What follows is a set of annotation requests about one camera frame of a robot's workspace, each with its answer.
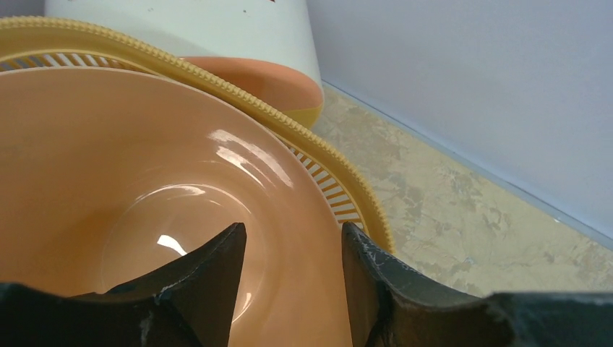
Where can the orange plastic bucket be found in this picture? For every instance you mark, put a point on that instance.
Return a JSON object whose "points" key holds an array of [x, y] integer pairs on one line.
{"points": [[108, 174]]}

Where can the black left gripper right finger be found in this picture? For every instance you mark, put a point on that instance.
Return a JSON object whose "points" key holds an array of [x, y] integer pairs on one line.
{"points": [[391, 304]]}

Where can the yellow slatted plastic basket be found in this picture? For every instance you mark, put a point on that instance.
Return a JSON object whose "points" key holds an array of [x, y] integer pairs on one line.
{"points": [[24, 37]]}

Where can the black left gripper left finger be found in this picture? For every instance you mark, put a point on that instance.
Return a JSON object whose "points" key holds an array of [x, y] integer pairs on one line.
{"points": [[187, 302]]}

